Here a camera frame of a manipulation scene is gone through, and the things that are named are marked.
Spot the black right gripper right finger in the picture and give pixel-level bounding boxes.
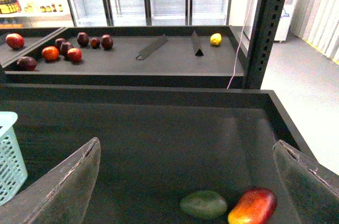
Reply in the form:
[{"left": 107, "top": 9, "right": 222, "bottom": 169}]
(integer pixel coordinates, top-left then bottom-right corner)
[{"left": 273, "top": 140, "right": 338, "bottom": 223}]

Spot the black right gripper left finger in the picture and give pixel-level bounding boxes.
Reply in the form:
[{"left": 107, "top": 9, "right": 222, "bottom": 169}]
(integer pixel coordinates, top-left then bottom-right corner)
[{"left": 1, "top": 138, "right": 101, "bottom": 223}]

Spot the light blue plastic basket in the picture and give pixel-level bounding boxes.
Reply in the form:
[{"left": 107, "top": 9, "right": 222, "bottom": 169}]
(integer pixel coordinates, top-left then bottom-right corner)
[{"left": 1, "top": 112, "right": 28, "bottom": 205}]

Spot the red apple in group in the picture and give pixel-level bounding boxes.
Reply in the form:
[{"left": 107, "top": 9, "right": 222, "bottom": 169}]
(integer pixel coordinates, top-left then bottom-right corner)
[{"left": 67, "top": 48, "right": 82, "bottom": 62}]

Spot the red apple far left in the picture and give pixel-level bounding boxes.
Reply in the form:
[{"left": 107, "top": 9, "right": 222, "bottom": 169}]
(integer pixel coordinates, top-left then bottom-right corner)
[{"left": 5, "top": 33, "right": 25, "bottom": 50}]

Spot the red yellow mango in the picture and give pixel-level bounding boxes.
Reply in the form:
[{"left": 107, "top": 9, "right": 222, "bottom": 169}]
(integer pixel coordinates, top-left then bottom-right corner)
[{"left": 227, "top": 187, "right": 278, "bottom": 224}]

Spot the black near display tray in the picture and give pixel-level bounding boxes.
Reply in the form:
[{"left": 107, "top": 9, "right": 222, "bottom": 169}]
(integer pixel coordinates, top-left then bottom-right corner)
[{"left": 1, "top": 84, "right": 316, "bottom": 223}]

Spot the black display tray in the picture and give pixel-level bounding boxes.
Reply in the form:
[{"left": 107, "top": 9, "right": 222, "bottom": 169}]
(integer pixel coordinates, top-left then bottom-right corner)
[
  {"left": 0, "top": 26, "right": 67, "bottom": 68},
  {"left": 1, "top": 84, "right": 316, "bottom": 223},
  {"left": 1, "top": 26, "right": 247, "bottom": 88}
]

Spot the green avocado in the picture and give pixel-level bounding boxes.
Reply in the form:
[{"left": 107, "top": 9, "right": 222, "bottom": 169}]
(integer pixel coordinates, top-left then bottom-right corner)
[{"left": 180, "top": 190, "right": 228, "bottom": 220}]

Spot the dark red fruit front left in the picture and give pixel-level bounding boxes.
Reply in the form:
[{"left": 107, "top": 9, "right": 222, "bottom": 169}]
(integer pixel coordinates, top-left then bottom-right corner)
[{"left": 16, "top": 56, "right": 38, "bottom": 71}]

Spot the orange red fruit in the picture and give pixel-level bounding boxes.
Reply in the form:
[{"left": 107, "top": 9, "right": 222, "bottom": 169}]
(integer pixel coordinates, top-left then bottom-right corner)
[{"left": 42, "top": 46, "right": 59, "bottom": 61}]

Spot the dark plum middle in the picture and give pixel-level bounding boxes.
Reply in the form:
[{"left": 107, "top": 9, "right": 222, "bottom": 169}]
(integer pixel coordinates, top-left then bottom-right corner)
[{"left": 60, "top": 41, "right": 74, "bottom": 58}]

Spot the dark plum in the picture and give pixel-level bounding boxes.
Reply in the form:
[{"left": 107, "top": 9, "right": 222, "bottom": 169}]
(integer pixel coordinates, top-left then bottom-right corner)
[
  {"left": 55, "top": 38, "right": 66, "bottom": 50},
  {"left": 60, "top": 41, "right": 74, "bottom": 58}
]

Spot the black left display tray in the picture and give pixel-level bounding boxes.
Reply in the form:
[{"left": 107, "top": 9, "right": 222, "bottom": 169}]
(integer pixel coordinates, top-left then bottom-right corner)
[{"left": 0, "top": 26, "right": 67, "bottom": 68}]

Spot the dark plum behind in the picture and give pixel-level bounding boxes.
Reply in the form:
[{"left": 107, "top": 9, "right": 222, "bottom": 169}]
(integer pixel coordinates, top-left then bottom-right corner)
[{"left": 55, "top": 38, "right": 66, "bottom": 50}]

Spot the small red fruit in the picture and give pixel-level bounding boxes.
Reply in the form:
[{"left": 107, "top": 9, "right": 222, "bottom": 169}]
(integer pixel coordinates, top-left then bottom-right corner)
[{"left": 90, "top": 37, "right": 101, "bottom": 49}]

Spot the dark red fruit upright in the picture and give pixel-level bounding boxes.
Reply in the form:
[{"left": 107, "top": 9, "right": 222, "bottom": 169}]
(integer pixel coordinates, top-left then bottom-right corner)
[{"left": 77, "top": 32, "right": 90, "bottom": 47}]

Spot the dark red fruit right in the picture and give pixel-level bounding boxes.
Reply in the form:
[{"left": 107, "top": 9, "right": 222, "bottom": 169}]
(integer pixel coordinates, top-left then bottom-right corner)
[{"left": 101, "top": 34, "right": 113, "bottom": 50}]

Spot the white curtain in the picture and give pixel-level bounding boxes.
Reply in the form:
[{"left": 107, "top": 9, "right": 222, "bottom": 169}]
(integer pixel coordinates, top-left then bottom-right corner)
[{"left": 290, "top": 0, "right": 338, "bottom": 63}]

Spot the white chest freezer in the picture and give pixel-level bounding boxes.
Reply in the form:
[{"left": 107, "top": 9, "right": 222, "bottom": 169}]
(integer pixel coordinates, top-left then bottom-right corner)
[{"left": 244, "top": 0, "right": 297, "bottom": 42}]

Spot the black upper display tray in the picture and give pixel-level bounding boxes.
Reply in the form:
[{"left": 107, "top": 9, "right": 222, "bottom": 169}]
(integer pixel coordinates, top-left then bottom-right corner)
[{"left": 1, "top": 26, "right": 247, "bottom": 88}]

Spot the yellow lemon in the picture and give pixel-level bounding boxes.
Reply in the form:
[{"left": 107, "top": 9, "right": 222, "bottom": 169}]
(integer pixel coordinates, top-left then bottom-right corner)
[{"left": 210, "top": 33, "right": 222, "bottom": 47}]

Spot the flat black divider bar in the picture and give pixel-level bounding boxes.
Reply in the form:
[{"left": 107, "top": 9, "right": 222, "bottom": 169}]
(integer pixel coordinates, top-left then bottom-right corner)
[{"left": 136, "top": 34, "right": 168, "bottom": 60}]

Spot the black triangular divider bar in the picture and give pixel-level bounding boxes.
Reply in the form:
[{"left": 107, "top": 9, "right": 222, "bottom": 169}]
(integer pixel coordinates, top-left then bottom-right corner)
[{"left": 191, "top": 31, "right": 204, "bottom": 57}]

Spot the shelf with bottled goods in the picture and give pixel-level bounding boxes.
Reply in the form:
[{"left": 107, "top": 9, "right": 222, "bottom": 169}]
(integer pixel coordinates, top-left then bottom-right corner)
[{"left": 1, "top": 0, "right": 74, "bottom": 29}]

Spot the black perforated shelf post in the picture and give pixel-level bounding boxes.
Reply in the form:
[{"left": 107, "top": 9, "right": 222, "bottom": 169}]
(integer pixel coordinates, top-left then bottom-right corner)
[{"left": 243, "top": 0, "right": 285, "bottom": 89}]

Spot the pink thin cable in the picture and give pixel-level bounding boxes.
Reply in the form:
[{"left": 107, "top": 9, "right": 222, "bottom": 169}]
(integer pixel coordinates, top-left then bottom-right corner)
[{"left": 226, "top": 0, "right": 265, "bottom": 90}]

